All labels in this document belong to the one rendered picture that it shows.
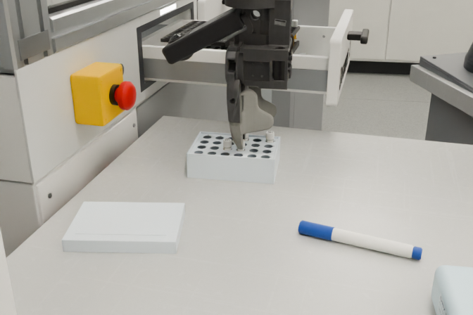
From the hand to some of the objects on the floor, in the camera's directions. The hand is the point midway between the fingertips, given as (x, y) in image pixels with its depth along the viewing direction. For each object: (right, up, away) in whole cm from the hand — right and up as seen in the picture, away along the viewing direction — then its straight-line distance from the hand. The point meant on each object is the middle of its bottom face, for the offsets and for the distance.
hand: (236, 137), depth 78 cm
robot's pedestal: (+59, -56, +76) cm, 111 cm away
